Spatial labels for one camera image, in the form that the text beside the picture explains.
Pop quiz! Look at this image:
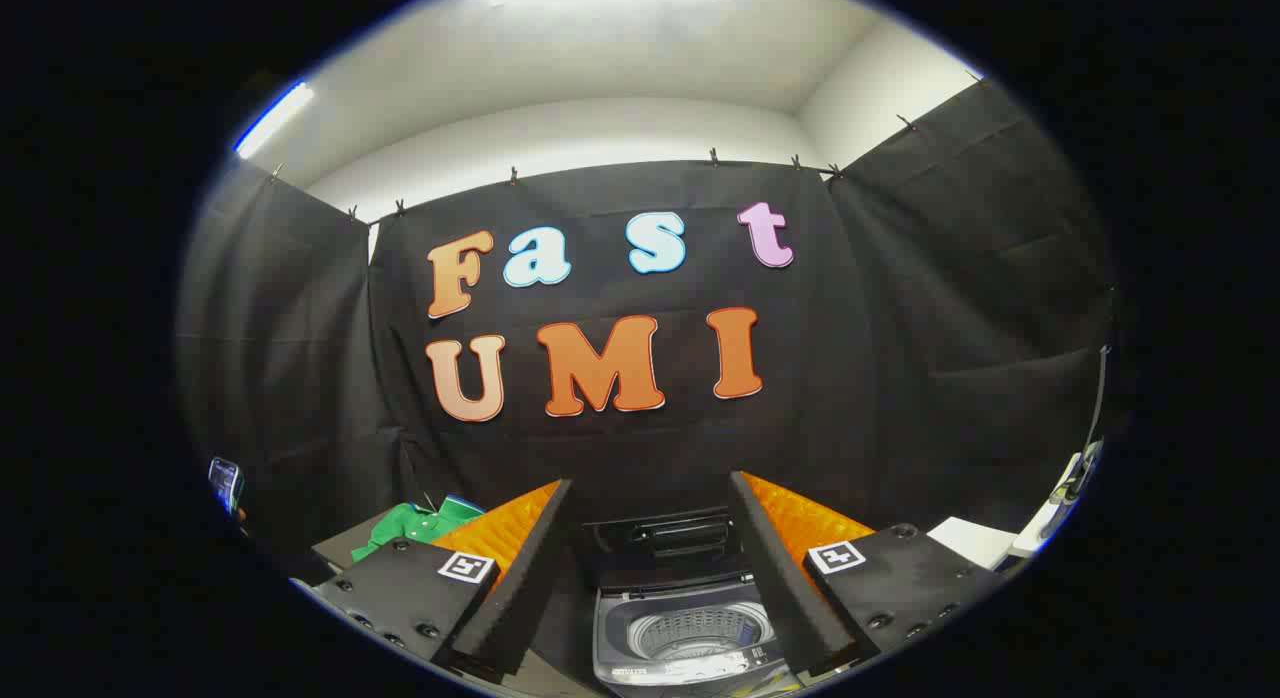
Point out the white flat board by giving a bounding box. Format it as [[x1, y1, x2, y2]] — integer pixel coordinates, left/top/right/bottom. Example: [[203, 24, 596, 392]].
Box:
[[928, 517, 1016, 571]]

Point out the ceiling strip light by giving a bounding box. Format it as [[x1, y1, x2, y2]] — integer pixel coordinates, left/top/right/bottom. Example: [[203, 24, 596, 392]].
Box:
[[234, 81, 317, 160]]

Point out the row of small black clips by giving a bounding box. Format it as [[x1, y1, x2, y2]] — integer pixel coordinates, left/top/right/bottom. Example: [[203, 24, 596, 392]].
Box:
[[266, 73, 988, 221]]

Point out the black hanging cable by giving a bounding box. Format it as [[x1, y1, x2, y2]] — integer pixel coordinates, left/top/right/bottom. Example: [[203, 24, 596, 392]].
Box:
[[1085, 346, 1113, 449]]

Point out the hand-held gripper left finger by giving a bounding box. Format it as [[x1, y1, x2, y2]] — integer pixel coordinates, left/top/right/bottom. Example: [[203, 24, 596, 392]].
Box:
[[308, 478, 574, 681]]

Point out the grey toy washing machine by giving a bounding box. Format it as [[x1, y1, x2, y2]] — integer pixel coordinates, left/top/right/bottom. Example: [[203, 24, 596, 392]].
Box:
[[592, 573, 803, 698]]

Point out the black backdrop cloth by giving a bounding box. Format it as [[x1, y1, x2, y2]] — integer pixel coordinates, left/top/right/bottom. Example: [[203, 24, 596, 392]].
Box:
[[178, 78, 1119, 579]]

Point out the white shelf edge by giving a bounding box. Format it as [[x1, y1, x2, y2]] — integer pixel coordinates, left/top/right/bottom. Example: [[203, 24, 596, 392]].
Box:
[[1010, 440, 1105, 561]]

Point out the smartphone with lit screen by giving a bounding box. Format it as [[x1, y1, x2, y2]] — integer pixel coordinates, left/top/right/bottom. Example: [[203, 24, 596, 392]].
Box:
[[207, 456, 247, 519]]

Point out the green buttoned shirt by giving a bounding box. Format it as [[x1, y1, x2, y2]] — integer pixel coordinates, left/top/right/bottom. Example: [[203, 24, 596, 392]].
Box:
[[350, 495, 487, 564]]

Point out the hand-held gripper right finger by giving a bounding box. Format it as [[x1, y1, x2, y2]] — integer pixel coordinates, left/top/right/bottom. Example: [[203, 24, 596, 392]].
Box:
[[728, 470, 1003, 679]]

